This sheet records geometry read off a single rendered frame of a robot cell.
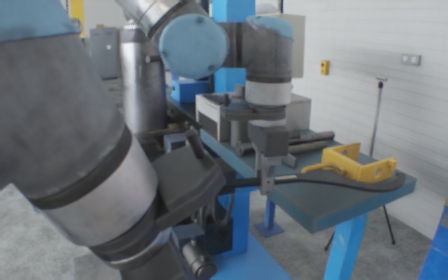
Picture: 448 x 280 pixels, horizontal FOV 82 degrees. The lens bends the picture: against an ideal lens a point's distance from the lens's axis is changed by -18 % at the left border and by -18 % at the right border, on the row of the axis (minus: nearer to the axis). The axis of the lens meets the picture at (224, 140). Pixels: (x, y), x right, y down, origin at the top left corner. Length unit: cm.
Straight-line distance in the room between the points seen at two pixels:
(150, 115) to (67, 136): 125
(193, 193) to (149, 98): 119
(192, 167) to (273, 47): 36
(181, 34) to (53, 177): 28
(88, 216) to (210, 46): 29
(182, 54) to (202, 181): 23
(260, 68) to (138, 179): 40
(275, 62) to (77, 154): 44
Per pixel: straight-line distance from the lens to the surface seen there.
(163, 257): 24
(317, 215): 69
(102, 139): 19
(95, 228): 21
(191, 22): 41
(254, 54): 56
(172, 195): 23
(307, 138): 108
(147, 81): 139
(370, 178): 86
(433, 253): 130
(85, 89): 18
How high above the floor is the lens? 143
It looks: 19 degrees down
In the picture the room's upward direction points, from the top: straight up
